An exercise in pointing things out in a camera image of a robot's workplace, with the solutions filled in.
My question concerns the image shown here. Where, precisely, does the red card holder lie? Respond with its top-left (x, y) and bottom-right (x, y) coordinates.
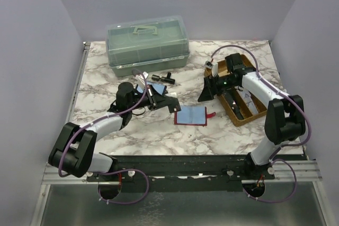
top-left (174, 106), bottom-right (216, 126)

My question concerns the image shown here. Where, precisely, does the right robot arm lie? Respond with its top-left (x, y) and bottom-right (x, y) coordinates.
top-left (198, 53), bottom-right (306, 176)

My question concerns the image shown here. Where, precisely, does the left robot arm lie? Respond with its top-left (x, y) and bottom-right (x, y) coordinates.
top-left (48, 82), bottom-right (181, 177)

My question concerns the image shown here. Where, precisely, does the black T-shaped pipe fitting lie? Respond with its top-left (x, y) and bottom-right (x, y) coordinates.
top-left (151, 72), bottom-right (175, 84)

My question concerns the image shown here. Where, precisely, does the smartphone with blue screen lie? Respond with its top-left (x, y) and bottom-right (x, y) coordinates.
top-left (147, 82), bottom-right (167, 95)

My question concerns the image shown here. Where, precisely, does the black tool in tray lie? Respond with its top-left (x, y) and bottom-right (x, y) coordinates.
top-left (230, 99), bottom-right (244, 120)

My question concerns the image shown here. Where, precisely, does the brown woven tray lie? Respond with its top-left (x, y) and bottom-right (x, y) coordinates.
top-left (204, 53), bottom-right (267, 127)

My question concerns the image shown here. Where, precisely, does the green plastic storage box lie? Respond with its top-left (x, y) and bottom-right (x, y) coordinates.
top-left (105, 16), bottom-right (190, 77)

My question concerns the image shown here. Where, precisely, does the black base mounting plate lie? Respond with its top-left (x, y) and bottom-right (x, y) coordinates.
top-left (87, 154), bottom-right (276, 194)

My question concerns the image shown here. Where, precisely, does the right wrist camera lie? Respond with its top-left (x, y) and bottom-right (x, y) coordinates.
top-left (204, 61), bottom-right (218, 77)

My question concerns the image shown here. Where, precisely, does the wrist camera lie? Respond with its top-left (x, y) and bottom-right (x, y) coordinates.
top-left (204, 61), bottom-right (218, 77)
top-left (135, 72), bottom-right (149, 93)

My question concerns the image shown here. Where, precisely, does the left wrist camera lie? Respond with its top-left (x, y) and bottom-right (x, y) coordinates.
top-left (135, 72), bottom-right (149, 93)

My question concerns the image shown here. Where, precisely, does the aluminium rail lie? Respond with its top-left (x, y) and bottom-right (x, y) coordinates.
top-left (42, 160), bottom-right (322, 185)

